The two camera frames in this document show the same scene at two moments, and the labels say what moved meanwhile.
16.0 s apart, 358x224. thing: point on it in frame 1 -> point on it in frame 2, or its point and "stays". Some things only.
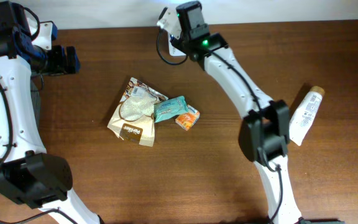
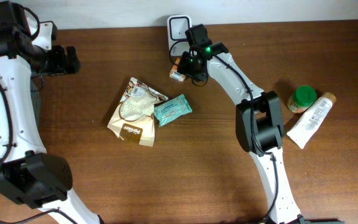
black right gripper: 184,43 -> 186,66
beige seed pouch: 133,117 stays
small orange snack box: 186,121 -> 174,74
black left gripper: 60,68 stays
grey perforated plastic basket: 36,84 stays
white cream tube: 304,114 -> 307,125
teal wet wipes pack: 166,109 stays
